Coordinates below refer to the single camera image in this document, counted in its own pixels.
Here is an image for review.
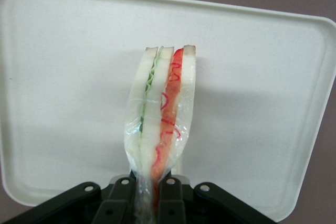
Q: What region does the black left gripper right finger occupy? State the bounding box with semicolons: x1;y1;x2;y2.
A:
156;176;278;224

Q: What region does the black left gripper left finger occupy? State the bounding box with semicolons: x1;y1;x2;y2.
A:
0;176;138;224

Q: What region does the triangle sandwich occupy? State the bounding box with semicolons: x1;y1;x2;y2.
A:
122;44;197;224

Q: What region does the cream plastic tray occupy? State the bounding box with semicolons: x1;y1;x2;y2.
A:
0;0;336;222

